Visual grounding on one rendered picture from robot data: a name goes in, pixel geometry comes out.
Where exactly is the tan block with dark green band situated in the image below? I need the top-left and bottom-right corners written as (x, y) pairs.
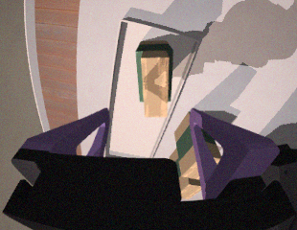
top-left (135, 40), bottom-right (173, 117)
top-left (170, 148), bottom-right (201, 199)
top-left (174, 112), bottom-right (221, 179)

